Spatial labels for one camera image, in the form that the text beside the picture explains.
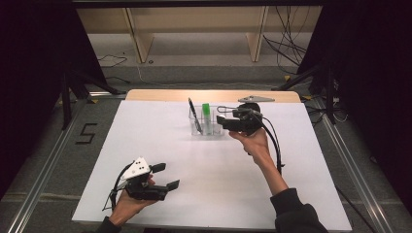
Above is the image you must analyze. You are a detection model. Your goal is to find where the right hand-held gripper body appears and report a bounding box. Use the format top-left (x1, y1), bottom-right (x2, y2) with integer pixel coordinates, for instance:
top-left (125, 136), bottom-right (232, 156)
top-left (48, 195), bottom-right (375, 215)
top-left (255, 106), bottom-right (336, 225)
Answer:
top-left (231, 95), bottom-right (276, 136)

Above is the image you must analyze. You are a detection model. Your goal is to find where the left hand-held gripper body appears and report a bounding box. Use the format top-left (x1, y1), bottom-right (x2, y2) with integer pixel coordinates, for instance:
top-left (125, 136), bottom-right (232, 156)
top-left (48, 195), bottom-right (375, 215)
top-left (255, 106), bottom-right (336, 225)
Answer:
top-left (120, 156), bottom-right (170, 202)

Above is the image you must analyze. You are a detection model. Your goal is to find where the green highlighter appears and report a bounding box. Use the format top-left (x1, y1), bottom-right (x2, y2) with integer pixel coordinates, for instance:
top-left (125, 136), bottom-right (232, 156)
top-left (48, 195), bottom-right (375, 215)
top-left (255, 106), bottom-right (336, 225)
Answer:
top-left (201, 102), bottom-right (212, 136)

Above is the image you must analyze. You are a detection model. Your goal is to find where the clear plastic pen organizer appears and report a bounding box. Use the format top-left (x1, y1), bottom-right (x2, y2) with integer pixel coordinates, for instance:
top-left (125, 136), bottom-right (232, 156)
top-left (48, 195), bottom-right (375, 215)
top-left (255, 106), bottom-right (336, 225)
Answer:
top-left (189, 105), bottom-right (227, 137)

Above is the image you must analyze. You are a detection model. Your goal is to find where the black pen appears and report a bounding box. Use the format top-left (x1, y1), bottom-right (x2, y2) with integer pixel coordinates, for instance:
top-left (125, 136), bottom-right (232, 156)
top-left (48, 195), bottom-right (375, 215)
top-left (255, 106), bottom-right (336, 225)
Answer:
top-left (188, 97), bottom-right (204, 135)

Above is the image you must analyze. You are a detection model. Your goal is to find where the person's right hand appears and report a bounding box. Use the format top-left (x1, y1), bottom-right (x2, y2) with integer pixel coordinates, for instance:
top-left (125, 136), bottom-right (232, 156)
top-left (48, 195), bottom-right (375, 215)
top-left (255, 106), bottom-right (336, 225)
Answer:
top-left (228, 127), bottom-right (271, 166)

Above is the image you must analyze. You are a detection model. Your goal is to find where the person's left hand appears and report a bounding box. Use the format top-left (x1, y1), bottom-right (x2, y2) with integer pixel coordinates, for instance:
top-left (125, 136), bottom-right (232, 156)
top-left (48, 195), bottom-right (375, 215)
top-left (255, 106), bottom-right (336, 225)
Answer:
top-left (108, 174), bottom-right (158, 227)

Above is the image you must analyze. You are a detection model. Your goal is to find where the white paper sheet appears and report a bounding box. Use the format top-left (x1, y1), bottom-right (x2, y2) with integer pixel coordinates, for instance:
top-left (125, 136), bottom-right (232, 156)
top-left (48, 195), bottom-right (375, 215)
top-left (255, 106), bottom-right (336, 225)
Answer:
top-left (71, 99), bottom-right (353, 232)

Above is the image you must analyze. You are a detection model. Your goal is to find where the black tripod stand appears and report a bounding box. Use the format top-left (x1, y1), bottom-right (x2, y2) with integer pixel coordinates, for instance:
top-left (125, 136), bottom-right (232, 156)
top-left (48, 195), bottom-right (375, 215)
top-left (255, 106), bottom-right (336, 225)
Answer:
top-left (271, 62), bottom-right (338, 125)
top-left (59, 69), bottom-right (122, 130)

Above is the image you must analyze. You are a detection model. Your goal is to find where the beige wooden desk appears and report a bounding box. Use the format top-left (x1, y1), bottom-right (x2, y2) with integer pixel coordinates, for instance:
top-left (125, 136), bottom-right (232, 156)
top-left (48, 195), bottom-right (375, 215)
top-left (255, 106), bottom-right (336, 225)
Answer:
top-left (77, 6), bottom-right (324, 64)

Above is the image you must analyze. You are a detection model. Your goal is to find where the black overhead bar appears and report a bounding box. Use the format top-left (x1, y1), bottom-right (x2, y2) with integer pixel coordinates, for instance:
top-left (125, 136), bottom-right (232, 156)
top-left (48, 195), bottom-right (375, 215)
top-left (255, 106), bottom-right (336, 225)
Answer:
top-left (72, 0), bottom-right (325, 9)

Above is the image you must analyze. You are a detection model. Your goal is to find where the dark curtain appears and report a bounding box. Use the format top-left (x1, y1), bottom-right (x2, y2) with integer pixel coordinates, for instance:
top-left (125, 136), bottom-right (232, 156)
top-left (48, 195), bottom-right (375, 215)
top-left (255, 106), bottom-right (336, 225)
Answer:
top-left (297, 0), bottom-right (412, 205)
top-left (0, 0), bottom-right (106, 198)

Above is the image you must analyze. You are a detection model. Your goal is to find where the left hand-held gripper cable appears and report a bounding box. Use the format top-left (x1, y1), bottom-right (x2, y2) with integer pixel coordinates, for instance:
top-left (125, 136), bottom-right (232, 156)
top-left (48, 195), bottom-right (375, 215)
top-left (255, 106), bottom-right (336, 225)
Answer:
top-left (102, 161), bottom-right (135, 212)

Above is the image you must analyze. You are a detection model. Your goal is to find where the hand-held gripper cable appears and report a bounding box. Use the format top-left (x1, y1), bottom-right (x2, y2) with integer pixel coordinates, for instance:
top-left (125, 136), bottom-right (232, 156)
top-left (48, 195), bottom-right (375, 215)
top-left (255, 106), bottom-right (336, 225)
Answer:
top-left (102, 161), bottom-right (135, 212)
top-left (216, 105), bottom-right (286, 176)

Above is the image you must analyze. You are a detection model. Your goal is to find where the right hand-held gripper cable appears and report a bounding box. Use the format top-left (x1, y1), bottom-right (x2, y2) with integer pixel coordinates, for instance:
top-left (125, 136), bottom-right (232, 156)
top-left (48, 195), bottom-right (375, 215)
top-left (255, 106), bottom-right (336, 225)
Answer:
top-left (216, 105), bottom-right (286, 176)

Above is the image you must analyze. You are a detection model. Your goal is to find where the bundle of hanging black cables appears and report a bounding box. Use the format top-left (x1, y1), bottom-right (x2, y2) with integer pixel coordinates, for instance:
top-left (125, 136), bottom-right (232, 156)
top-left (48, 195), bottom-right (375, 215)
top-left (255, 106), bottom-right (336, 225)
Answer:
top-left (262, 6), bottom-right (312, 76)

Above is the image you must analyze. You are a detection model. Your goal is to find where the aluminium floor rail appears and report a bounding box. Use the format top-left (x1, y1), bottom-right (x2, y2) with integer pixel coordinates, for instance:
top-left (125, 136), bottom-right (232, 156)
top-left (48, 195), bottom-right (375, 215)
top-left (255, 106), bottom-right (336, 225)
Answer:
top-left (312, 96), bottom-right (395, 233)
top-left (6, 100), bottom-right (86, 233)

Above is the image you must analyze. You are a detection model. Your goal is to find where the black floor cable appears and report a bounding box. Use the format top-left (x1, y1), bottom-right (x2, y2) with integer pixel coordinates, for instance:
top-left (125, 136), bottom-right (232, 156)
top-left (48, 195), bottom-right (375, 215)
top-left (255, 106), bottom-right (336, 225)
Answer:
top-left (96, 53), bottom-right (129, 69)

